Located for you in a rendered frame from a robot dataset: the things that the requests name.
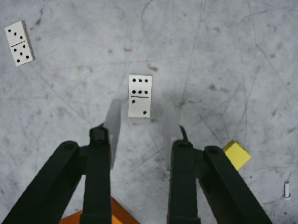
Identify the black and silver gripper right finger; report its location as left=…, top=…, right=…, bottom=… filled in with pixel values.
left=161, top=101, right=273, bottom=224

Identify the white domino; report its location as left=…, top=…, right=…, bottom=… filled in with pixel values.
left=5, top=20, right=35, bottom=66
left=128, top=74, right=152, bottom=117

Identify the orange rack of bins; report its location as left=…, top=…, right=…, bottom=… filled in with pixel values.
left=59, top=196, right=140, bottom=224

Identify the yellow square pad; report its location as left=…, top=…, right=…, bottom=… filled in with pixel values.
left=223, top=139, right=251, bottom=170

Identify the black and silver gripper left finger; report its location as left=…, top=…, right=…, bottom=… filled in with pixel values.
left=1, top=99, right=121, bottom=224

